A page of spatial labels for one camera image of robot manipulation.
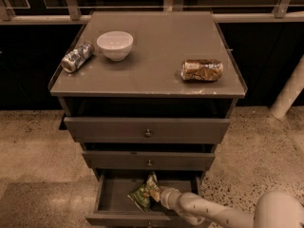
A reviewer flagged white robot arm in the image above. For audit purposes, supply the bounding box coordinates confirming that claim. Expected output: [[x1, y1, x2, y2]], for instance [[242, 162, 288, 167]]
[[161, 187, 304, 228]]

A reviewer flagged grey drawer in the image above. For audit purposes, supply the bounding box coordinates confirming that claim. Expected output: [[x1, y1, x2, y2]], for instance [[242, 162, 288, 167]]
[[85, 170, 211, 228], [83, 151, 215, 171], [64, 117, 230, 144]]

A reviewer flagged green jalapeno chip bag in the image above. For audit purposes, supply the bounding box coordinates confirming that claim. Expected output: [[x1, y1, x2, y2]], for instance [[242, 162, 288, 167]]
[[127, 172, 161, 212]]

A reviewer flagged grey bottom drawer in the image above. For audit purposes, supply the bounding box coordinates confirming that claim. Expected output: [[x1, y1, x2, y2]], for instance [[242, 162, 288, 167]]
[[85, 170, 211, 228]]

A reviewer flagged grey drawer cabinet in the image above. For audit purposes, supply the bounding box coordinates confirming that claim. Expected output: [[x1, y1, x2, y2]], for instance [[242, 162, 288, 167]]
[[47, 10, 248, 228]]

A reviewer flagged grey middle drawer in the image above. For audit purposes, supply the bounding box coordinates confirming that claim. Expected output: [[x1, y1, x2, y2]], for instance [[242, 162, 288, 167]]
[[83, 151, 215, 171]]

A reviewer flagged metal window railing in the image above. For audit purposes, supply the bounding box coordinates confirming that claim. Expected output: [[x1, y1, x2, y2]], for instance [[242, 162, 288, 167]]
[[0, 0, 304, 25]]

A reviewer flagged white ceramic bowl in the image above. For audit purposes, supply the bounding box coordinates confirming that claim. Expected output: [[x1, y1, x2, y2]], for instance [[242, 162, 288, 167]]
[[97, 31, 134, 61]]

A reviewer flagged grey top drawer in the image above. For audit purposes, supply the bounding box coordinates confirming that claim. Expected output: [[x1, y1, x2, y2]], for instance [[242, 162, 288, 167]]
[[64, 117, 230, 144]]

